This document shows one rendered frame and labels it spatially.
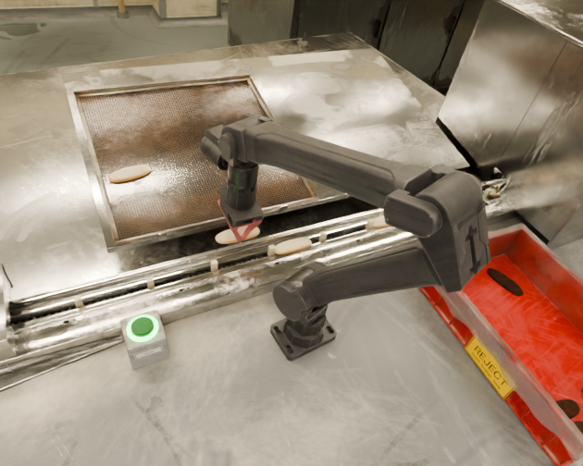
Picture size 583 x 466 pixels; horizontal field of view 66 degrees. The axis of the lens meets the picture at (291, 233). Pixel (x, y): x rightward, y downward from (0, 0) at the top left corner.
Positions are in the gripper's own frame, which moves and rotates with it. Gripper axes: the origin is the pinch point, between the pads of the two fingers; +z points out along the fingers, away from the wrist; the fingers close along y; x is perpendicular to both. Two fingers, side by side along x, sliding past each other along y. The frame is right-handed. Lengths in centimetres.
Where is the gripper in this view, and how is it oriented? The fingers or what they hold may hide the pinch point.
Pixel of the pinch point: (237, 231)
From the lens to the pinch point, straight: 96.4
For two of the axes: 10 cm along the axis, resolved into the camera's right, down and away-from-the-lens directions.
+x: 9.0, -2.2, 3.9
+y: 4.2, 7.1, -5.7
